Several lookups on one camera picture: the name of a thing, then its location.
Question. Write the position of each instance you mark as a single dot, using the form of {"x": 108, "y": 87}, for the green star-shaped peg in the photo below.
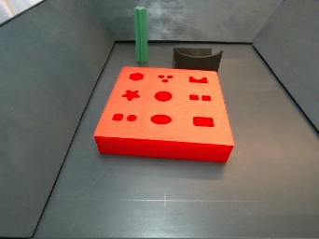
{"x": 140, "y": 34}

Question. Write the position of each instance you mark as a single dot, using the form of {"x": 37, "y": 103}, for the red shape-sorting board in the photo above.
{"x": 165, "y": 113}

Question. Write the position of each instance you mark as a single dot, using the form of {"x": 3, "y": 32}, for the black curved holder bracket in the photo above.
{"x": 195, "y": 58}

